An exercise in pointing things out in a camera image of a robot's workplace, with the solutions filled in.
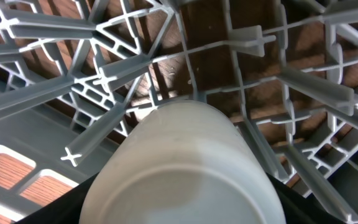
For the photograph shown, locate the grey dish rack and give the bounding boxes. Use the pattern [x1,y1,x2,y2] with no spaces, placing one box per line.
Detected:
[0,1,358,223]

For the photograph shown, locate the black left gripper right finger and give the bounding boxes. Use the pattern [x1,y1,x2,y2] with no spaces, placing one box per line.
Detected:
[267,173,344,224]

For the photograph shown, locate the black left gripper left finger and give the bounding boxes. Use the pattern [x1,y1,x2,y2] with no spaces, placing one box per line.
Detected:
[16,173,99,224]

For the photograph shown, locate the white cup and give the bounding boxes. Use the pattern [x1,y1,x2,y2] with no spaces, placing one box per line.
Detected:
[80,100,286,224]

